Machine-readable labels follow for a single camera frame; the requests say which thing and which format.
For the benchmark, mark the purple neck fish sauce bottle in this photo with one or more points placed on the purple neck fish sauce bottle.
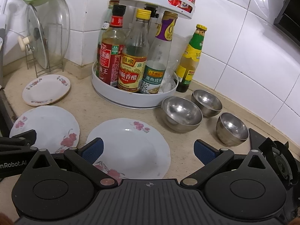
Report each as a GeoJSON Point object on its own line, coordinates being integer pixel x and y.
{"type": "Point", "coordinates": [158, 55]}

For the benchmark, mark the white two-tier turntable rack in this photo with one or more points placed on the white two-tier turntable rack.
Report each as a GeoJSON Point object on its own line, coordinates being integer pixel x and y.
{"type": "Point", "coordinates": [136, 100]}

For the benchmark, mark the yellow label vinegar bottle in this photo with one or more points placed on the yellow label vinegar bottle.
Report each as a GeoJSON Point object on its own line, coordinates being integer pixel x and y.
{"type": "Point", "coordinates": [134, 56]}

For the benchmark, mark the small floral rimmed plate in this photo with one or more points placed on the small floral rimmed plate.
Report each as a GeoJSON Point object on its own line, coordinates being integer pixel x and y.
{"type": "Point", "coordinates": [46, 90]}

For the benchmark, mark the large steel bowl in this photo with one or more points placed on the large steel bowl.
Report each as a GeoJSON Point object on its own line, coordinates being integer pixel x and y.
{"type": "Point", "coordinates": [180, 114]}

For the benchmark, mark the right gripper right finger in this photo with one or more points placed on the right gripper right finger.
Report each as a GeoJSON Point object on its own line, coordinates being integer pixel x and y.
{"type": "Point", "coordinates": [213, 159]}

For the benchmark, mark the black gas stove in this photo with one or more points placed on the black gas stove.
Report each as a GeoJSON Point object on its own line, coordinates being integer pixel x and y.
{"type": "Point", "coordinates": [285, 166]}

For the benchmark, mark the pink flower plate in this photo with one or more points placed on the pink flower plate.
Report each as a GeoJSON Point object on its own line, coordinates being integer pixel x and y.
{"type": "Point", "coordinates": [56, 128]}
{"type": "Point", "coordinates": [132, 150]}

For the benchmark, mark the small steel bowl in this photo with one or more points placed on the small steel bowl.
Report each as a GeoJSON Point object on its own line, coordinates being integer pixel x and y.
{"type": "Point", "coordinates": [231, 130]}

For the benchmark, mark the red snack packet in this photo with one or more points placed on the red snack packet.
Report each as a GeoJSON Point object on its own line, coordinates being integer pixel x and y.
{"type": "Point", "coordinates": [182, 4]}

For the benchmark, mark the red label soy sauce bottle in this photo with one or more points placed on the red label soy sauce bottle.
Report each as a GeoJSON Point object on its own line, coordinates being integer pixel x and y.
{"type": "Point", "coordinates": [111, 49]}

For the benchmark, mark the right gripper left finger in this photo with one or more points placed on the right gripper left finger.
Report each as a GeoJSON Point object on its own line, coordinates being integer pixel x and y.
{"type": "Point", "coordinates": [82, 160]}

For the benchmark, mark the wire lid rack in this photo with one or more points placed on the wire lid rack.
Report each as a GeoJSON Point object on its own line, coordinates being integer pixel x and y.
{"type": "Point", "coordinates": [47, 46]}

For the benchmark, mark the glass pot lid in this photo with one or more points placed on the glass pot lid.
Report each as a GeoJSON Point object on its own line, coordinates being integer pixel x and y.
{"type": "Point", "coordinates": [56, 11]}

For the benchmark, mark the green yellow oil bottle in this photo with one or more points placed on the green yellow oil bottle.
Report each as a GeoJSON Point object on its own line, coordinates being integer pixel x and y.
{"type": "Point", "coordinates": [190, 59]}

